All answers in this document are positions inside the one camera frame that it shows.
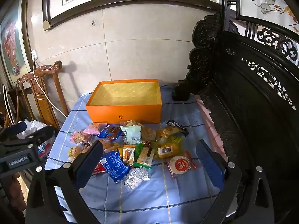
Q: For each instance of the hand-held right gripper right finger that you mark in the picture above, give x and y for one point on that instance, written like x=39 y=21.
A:
x=210 y=165

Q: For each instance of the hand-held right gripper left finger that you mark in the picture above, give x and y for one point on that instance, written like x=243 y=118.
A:
x=90 y=165

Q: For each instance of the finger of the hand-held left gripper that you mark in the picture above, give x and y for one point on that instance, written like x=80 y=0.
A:
x=39 y=134
x=14 y=129

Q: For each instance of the brown chocolate bar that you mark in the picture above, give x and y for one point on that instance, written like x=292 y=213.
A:
x=177 y=127

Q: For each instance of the orange cardboard box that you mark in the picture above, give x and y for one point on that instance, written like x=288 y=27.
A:
x=123 y=114

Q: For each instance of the red snack packet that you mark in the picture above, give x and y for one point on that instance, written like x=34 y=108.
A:
x=99 y=169

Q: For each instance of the white plastic bag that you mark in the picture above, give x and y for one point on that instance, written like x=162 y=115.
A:
x=32 y=124

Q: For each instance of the yellow bun packet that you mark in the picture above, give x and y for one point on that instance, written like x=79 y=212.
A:
x=74 y=152

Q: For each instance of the white metal rack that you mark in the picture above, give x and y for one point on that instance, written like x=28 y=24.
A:
x=8 y=107

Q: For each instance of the blue packet with white print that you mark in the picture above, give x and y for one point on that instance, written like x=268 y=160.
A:
x=114 y=165

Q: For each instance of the pink cookie packet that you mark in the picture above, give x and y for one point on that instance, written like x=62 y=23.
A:
x=79 y=137

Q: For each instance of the round cake packet red label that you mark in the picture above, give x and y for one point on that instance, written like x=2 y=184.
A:
x=179 y=164

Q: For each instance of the pink cloth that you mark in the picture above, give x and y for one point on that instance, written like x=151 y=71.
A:
x=213 y=130

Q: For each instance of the brown carved wooden chair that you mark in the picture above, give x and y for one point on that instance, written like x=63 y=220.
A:
x=43 y=98

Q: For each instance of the pink snack packet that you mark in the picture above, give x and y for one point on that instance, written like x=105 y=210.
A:
x=93 y=128

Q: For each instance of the dark blue snack packet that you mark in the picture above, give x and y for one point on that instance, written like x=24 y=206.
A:
x=108 y=133

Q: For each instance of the orange sausage packet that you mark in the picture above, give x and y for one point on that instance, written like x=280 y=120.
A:
x=128 y=155

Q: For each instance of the clear snack packet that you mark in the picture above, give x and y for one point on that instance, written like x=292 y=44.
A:
x=136 y=176

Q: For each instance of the light green snack packet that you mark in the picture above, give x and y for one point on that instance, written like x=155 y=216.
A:
x=132 y=135

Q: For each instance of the green cracker packet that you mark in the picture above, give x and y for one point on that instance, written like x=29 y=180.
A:
x=144 y=156

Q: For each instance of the small beige snack packet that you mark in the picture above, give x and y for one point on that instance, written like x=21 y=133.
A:
x=132 y=123

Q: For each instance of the dark carved wooden furniture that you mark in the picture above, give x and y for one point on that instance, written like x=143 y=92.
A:
x=257 y=121

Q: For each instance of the brown snack packet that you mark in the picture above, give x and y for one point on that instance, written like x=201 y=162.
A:
x=148 y=134

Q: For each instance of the blue checked cloth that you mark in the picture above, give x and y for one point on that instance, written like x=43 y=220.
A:
x=144 y=203

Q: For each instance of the red framed painting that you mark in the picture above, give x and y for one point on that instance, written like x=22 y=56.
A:
x=11 y=44

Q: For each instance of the white wall socket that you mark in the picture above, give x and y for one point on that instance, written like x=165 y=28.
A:
x=34 y=54

